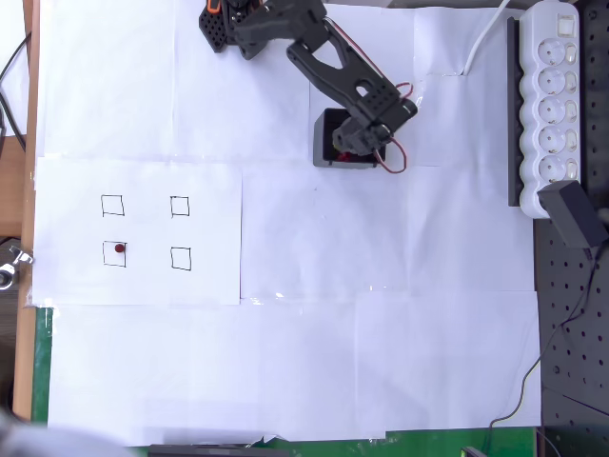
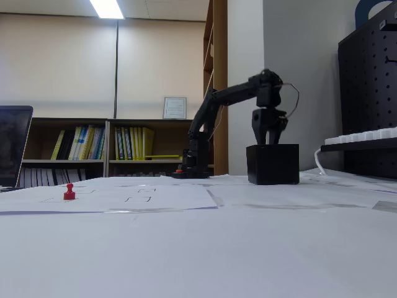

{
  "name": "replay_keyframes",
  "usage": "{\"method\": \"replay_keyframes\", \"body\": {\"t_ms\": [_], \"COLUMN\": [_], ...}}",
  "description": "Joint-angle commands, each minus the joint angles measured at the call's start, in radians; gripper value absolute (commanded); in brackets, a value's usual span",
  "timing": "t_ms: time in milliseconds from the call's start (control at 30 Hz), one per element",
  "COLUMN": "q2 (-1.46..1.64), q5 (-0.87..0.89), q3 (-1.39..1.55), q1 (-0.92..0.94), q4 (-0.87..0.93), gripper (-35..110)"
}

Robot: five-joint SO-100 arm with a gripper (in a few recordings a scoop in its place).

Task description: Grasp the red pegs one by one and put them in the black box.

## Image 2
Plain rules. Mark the red bead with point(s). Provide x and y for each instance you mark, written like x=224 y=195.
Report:
x=69 y=192

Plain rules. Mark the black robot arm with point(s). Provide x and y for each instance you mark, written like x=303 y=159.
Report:
x=235 y=91

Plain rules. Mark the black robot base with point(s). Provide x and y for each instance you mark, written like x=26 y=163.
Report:
x=192 y=175

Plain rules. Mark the black square bin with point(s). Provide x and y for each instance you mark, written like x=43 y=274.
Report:
x=273 y=164

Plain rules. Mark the tall wooden shelf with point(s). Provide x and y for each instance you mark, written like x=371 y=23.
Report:
x=221 y=46

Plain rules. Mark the framed certificate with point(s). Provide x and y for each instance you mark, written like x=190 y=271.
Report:
x=175 y=108

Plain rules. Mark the white power strip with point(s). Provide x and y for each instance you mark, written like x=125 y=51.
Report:
x=366 y=135

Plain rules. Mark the flat yellow folder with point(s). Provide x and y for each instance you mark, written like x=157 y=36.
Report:
x=167 y=157

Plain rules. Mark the black pegboard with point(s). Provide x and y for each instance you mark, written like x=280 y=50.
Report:
x=366 y=77

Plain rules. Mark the wide yellow binder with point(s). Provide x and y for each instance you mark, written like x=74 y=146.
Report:
x=148 y=139

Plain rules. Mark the low wooden bookshelf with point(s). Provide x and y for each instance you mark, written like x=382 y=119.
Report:
x=68 y=121
x=149 y=122

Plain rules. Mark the large white paper covering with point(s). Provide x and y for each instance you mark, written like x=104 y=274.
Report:
x=198 y=254

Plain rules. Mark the black pegboard hook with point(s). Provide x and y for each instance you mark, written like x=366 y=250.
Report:
x=391 y=59

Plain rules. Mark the blue rounded object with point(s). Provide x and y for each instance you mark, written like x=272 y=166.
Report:
x=361 y=12

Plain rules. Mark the green white binder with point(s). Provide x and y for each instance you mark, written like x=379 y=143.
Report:
x=117 y=144

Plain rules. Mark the pale blue book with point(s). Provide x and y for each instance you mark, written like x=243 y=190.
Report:
x=98 y=144

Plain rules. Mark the paper sheet with drawn squares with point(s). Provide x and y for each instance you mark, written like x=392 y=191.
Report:
x=102 y=198

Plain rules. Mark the ceiling light panel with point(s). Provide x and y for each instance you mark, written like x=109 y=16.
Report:
x=107 y=7

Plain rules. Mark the black binder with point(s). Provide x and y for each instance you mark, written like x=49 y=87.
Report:
x=66 y=146

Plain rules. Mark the yellow leaning book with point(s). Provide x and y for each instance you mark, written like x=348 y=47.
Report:
x=58 y=146

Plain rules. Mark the black laptop screen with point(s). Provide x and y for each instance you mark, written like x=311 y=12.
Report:
x=12 y=146

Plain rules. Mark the dark wall conduit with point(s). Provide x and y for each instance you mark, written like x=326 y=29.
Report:
x=116 y=62

